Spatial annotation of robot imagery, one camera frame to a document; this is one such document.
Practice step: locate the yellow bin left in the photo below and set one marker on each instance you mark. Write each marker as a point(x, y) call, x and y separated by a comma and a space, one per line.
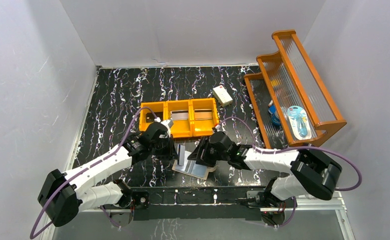
point(158, 106)

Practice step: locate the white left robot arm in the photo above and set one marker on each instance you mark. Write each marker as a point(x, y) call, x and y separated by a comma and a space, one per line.
point(64, 195)

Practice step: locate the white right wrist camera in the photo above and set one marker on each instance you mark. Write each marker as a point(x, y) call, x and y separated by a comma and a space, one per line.
point(217, 128)

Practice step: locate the white card black stripe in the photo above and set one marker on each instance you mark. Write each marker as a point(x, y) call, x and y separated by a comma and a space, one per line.
point(181, 160)

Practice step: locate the blue packaged item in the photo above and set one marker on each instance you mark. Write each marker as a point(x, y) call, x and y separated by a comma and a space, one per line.
point(299, 122)

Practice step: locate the beige leather card holder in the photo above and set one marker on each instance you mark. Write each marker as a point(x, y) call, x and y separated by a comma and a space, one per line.
point(191, 168)

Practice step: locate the yellow bin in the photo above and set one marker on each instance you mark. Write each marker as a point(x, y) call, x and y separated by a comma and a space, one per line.
point(158, 106)
point(205, 127)
point(180, 129)

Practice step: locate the orange wooden display shelf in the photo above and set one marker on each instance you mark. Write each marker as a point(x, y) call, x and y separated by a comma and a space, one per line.
point(289, 78)

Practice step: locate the black VIP card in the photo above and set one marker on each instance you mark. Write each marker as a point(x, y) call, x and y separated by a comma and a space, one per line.
point(150, 117)

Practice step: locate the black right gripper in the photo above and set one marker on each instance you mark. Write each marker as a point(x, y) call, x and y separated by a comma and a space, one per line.
point(204, 152)

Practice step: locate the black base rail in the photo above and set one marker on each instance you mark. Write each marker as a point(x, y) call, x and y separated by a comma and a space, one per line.
point(209, 203)

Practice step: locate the yellow bin middle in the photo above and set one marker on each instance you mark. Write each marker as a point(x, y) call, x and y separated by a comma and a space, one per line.
point(180, 129)

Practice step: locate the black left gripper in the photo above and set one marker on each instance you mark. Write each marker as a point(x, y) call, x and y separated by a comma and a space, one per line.
point(171, 147)

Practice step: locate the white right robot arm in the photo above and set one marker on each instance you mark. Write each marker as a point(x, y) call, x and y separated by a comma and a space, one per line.
point(309, 170)

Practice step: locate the white card stack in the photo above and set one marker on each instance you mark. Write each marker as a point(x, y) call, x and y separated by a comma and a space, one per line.
point(181, 115)

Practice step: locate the small white box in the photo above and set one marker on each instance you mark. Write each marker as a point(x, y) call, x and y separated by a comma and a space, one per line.
point(222, 95)

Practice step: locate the blue item on shelf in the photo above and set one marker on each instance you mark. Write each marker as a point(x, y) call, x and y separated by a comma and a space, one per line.
point(275, 120)

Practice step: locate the silver card in bin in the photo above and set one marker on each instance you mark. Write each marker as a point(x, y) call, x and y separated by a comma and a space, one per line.
point(203, 114)

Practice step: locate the yellow bin right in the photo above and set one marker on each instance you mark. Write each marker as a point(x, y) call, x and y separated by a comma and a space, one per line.
point(205, 127)

